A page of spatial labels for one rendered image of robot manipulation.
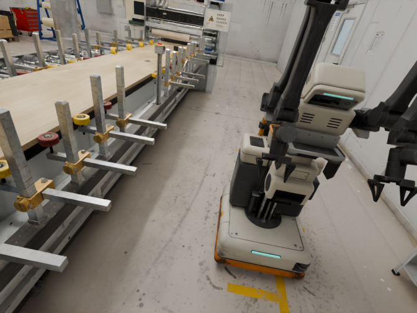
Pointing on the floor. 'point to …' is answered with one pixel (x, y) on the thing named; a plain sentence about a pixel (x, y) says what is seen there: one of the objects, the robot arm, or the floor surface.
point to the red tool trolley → (26, 20)
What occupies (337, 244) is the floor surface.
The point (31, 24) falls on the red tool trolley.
